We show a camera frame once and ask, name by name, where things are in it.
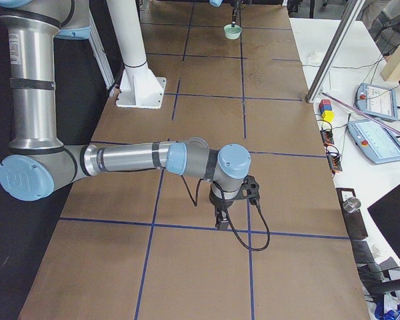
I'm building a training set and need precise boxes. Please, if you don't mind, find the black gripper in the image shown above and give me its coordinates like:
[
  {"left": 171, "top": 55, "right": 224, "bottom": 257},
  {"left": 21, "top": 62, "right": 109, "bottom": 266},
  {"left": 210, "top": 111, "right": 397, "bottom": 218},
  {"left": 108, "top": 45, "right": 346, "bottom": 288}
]
[
  {"left": 231, "top": 0, "right": 242, "bottom": 27},
  {"left": 209, "top": 186, "right": 235, "bottom": 229}
]

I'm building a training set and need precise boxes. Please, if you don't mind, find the mint green bowl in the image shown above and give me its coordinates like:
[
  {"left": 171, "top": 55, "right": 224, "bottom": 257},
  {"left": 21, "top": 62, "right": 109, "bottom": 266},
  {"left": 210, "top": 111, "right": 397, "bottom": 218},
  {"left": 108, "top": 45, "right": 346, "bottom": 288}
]
[{"left": 223, "top": 24, "right": 242, "bottom": 40}]

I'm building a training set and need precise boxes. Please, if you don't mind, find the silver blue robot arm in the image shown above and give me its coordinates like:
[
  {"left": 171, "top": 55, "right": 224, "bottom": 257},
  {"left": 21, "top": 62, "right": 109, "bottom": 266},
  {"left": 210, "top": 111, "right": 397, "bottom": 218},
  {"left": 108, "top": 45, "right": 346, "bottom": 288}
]
[
  {"left": 0, "top": 1, "right": 259, "bottom": 230},
  {"left": 209, "top": 0, "right": 242, "bottom": 27}
]

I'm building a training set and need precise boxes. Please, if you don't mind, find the black orange power adapter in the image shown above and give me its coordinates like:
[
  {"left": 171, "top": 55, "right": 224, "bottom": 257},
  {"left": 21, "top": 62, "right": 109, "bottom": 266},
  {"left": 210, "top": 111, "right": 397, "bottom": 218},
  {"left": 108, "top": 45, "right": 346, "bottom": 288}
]
[
  {"left": 326, "top": 151, "right": 343, "bottom": 173},
  {"left": 320, "top": 129, "right": 335, "bottom": 146}
]

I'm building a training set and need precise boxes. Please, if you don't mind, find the steel tumbler cup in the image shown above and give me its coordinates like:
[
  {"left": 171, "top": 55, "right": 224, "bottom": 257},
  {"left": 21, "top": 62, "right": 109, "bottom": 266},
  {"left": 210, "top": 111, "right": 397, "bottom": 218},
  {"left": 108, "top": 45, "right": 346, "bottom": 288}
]
[{"left": 342, "top": 197, "right": 361, "bottom": 213}]

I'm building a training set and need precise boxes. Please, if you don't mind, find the red blue block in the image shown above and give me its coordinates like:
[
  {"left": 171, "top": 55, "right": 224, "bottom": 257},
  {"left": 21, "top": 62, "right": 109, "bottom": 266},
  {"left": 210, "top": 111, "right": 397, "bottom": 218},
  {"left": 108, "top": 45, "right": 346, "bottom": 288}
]
[{"left": 319, "top": 99, "right": 333, "bottom": 114}]

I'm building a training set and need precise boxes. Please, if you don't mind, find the yellow block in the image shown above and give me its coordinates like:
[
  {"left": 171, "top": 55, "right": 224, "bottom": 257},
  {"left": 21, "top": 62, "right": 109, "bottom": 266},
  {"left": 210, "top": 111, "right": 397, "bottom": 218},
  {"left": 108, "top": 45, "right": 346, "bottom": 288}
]
[{"left": 321, "top": 110, "right": 335, "bottom": 123}]

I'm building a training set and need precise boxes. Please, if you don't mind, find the black computer monitor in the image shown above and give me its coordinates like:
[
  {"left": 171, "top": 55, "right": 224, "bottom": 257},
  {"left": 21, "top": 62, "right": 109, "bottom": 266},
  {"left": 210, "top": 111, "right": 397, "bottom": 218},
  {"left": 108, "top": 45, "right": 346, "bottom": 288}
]
[{"left": 368, "top": 185, "right": 400, "bottom": 258}]

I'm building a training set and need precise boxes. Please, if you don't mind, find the far teach pendant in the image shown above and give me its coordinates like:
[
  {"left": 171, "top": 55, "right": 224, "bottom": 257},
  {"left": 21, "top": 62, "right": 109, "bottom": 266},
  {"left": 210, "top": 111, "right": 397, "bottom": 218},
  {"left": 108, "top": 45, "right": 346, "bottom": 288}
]
[{"left": 355, "top": 83, "right": 399, "bottom": 121}]

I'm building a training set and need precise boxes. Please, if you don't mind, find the teach pendant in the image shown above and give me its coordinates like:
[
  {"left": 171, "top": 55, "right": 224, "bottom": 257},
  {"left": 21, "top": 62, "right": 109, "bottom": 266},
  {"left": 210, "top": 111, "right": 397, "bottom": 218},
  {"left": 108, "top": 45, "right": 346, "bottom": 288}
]
[
  {"left": 355, "top": 83, "right": 399, "bottom": 121},
  {"left": 347, "top": 120, "right": 400, "bottom": 165}
]

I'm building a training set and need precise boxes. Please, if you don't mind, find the near teach pendant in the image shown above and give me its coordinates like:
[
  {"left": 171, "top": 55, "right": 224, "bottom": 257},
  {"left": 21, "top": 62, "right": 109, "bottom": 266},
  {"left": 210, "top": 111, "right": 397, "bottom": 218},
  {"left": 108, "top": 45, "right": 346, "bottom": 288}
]
[{"left": 347, "top": 120, "right": 400, "bottom": 165}]

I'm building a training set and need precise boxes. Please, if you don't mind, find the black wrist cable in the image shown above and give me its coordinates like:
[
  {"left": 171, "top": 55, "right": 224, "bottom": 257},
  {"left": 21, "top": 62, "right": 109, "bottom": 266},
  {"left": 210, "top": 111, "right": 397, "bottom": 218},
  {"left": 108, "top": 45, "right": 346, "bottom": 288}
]
[{"left": 181, "top": 175, "right": 271, "bottom": 251}]

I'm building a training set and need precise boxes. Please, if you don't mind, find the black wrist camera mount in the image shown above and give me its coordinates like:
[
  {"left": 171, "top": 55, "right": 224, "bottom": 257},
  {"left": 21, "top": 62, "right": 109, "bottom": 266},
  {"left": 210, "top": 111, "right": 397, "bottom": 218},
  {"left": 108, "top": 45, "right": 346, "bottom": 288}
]
[{"left": 234, "top": 175, "right": 260, "bottom": 206}]

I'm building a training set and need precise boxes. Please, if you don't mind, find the aluminium frame post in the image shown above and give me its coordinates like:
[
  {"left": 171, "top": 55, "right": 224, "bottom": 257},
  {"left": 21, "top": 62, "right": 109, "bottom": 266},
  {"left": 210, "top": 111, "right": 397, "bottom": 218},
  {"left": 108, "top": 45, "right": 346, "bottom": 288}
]
[{"left": 305, "top": 0, "right": 365, "bottom": 103}]

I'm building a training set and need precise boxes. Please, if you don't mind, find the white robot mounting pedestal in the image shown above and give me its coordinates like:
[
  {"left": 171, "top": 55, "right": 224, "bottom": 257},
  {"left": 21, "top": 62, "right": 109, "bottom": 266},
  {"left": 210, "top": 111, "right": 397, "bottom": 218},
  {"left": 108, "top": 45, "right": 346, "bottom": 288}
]
[{"left": 107, "top": 0, "right": 167, "bottom": 109}]

